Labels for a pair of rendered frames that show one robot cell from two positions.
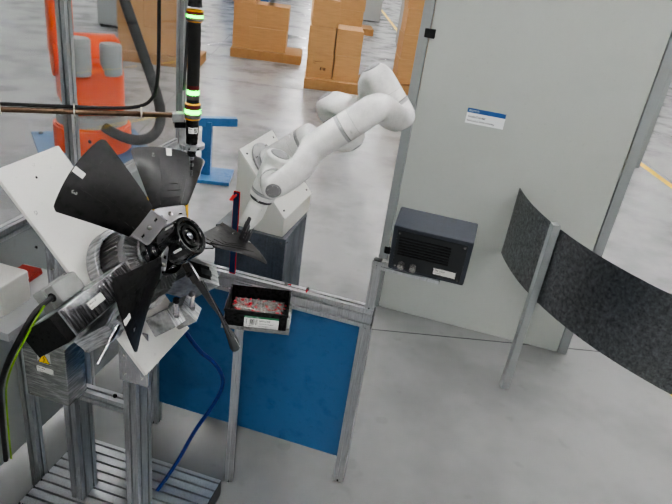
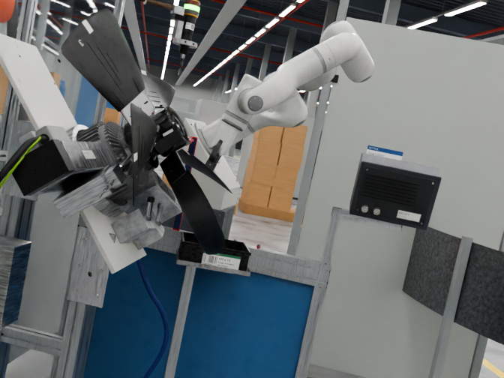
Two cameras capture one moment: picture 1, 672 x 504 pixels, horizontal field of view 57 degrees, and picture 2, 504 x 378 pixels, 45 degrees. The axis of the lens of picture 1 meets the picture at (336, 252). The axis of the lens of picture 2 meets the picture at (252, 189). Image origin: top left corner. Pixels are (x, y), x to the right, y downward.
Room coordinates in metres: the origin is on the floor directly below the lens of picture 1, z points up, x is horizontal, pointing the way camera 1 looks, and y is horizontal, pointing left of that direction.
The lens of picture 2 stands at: (-0.10, 0.34, 1.23)
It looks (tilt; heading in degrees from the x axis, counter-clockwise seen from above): 5 degrees down; 355
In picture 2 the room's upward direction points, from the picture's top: 12 degrees clockwise
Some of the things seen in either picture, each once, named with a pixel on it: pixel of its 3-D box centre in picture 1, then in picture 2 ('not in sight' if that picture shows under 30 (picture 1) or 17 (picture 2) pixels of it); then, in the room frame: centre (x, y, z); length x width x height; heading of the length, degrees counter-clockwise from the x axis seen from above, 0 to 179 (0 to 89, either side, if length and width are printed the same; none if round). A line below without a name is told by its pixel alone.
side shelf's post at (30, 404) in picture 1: (30, 401); not in sight; (1.65, 1.01, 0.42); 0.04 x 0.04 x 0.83; 78
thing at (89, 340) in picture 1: (103, 327); (87, 191); (1.33, 0.58, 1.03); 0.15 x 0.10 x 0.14; 78
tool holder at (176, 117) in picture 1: (188, 130); (184, 27); (1.65, 0.45, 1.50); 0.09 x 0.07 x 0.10; 113
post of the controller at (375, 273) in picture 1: (373, 283); (331, 235); (1.89, -0.15, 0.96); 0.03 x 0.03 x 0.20; 78
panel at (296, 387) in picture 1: (251, 366); (181, 348); (1.98, 0.27, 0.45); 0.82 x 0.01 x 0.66; 78
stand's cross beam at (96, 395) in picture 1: (107, 398); (36, 340); (1.56, 0.69, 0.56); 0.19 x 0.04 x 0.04; 78
